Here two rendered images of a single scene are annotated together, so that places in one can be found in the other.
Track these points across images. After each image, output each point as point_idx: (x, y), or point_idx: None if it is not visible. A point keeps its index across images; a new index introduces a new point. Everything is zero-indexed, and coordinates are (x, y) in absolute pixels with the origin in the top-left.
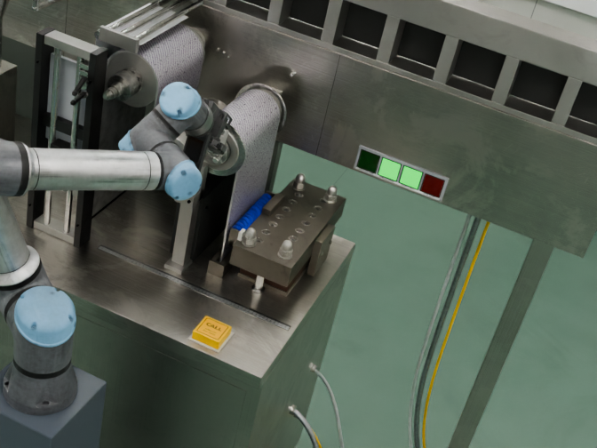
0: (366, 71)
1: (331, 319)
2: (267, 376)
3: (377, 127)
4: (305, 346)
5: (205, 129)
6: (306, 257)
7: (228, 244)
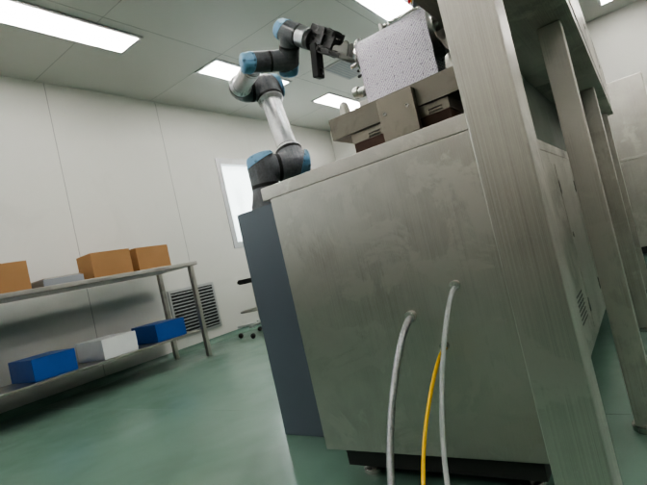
0: None
1: (481, 226)
2: (274, 195)
3: None
4: (374, 216)
5: (297, 39)
6: (368, 118)
7: None
